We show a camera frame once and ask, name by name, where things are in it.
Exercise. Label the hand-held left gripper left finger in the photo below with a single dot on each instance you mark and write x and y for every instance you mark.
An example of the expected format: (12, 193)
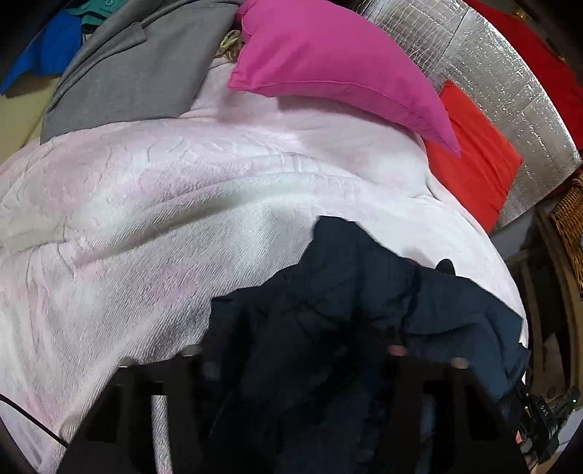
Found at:
(132, 410)

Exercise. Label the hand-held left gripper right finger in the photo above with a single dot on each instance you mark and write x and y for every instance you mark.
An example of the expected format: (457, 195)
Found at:
(460, 419)

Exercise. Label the navy padded jacket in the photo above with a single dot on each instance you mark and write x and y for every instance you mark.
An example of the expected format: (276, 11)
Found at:
(328, 328)

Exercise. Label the wooden shelf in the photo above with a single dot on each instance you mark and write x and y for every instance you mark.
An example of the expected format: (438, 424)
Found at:
(546, 319)

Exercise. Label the wicker basket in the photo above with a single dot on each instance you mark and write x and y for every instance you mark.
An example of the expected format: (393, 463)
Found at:
(569, 228)

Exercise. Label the white textured blanket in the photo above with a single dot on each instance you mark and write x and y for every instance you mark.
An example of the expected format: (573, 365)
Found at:
(159, 218)

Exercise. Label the red pillow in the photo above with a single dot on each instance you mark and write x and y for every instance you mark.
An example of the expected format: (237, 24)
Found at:
(473, 155)

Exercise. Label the grey garment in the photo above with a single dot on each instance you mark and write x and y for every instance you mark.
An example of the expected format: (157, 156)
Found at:
(132, 77)

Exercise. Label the silver foil insulation sheet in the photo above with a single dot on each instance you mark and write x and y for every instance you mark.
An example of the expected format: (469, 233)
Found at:
(496, 68)

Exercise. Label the red cloth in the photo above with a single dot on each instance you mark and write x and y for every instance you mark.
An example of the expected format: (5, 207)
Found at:
(542, 64)

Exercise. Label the blue garment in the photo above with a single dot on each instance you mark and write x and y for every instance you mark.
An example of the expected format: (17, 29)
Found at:
(45, 50)

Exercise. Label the pink pillow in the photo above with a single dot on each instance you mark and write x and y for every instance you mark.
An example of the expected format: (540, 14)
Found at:
(337, 64)

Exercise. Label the yellow patterned cloth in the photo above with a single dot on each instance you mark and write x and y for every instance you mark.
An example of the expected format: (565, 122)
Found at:
(230, 45)

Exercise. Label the teal garment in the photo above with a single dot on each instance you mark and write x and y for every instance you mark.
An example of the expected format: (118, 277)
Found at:
(98, 11)

